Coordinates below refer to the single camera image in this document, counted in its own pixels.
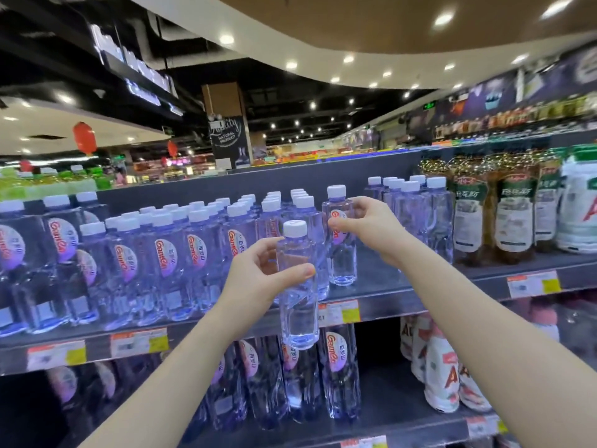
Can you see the person's left hand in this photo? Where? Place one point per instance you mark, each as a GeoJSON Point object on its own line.
{"type": "Point", "coordinates": [252, 289]}

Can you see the person's right hand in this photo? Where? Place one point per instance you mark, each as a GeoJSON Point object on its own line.
{"type": "Point", "coordinates": [378, 228]}

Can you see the small clear water bottle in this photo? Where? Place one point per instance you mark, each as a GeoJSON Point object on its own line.
{"type": "Point", "coordinates": [343, 270]}
{"type": "Point", "coordinates": [298, 331]}

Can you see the group of small water bottles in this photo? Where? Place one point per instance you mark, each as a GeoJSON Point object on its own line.
{"type": "Point", "coordinates": [172, 275]}

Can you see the dark grey metal shelf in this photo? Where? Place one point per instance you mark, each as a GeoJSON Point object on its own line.
{"type": "Point", "coordinates": [303, 174]}

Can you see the person's left forearm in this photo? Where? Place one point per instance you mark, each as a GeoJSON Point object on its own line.
{"type": "Point", "coordinates": [172, 382]}

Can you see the person's right forearm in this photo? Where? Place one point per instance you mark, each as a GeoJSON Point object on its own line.
{"type": "Point", "coordinates": [494, 349]}

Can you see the group of large water bottles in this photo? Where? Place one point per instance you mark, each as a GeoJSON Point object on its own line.
{"type": "Point", "coordinates": [434, 228]}
{"type": "Point", "coordinates": [340, 382]}

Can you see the large clear water bottle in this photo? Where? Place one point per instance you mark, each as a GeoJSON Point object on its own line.
{"type": "Point", "coordinates": [14, 275]}
{"type": "Point", "coordinates": [91, 209]}
{"type": "Point", "coordinates": [65, 275]}

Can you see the white yellow price tag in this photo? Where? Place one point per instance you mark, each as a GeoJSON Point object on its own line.
{"type": "Point", "coordinates": [364, 443]}
{"type": "Point", "coordinates": [56, 355]}
{"type": "Point", "coordinates": [482, 425]}
{"type": "Point", "coordinates": [140, 342]}
{"type": "Point", "coordinates": [340, 312]}
{"type": "Point", "coordinates": [534, 284]}

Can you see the distant store displays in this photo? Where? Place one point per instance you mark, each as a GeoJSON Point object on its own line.
{"type": "Point", "coordinates": [303, 156]}

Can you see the green exit sign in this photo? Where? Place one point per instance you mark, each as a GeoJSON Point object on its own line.
{"type": "Point", "coordinates": [429, 106]}
{"type": "Point", "coordinates": [168, 131]}

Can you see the group of amber liquid bottles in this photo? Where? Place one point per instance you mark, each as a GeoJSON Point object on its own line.
{"type": "Point", "coordinates": [513, 219]}

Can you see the black chalkboard sign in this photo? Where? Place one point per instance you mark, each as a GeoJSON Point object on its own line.
{"type": "Point", "coordinates": [229, 144]}

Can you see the small red paper lantern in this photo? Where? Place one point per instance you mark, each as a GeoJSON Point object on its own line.
{"type": "Point", "coordinates": [172, 149]}

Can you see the group of white pink bottles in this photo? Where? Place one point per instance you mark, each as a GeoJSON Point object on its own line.
{"type": "Point", "coordinates": [440, 382]}

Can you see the brown square pillar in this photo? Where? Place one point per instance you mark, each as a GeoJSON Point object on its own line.
{"type": "Point", "coordinates": [226, 102]}

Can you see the group of recessed ceiling lights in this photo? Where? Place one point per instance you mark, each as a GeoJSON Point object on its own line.
{"type": "Point", "coordinates": [443, 18]}

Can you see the group of maroon label bottles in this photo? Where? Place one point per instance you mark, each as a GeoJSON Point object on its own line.
{"type": "Point", "coordinates": [578, 331]}

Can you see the medium red paper lantern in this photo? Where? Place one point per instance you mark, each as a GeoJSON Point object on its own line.
{"type": "Point", "coordinates": [84, 137]}

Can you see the row of yellow green bottles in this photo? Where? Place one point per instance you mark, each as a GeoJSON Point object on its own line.
{"type": "Point", "coordinates": [46, 184]}

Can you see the illuminated store sign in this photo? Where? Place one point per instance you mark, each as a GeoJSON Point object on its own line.
{"type": "Point", "coordinates": [135, 69]}

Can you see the ceiling air vent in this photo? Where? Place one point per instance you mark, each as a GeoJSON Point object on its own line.
{"type": "Point", "coordinates": [45, 137]}

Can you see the tiny red paper lantern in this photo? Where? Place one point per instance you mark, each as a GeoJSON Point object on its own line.
{"type": "Point", "coordinates": [25, 165]}

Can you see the purple wall mural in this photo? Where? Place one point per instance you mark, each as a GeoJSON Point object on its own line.
{"type": "Point", "coordinates": [513, 88]}

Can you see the dome security camera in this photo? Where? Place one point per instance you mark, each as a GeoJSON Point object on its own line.
{"type": "Point", "coordinates": [99, 93]}

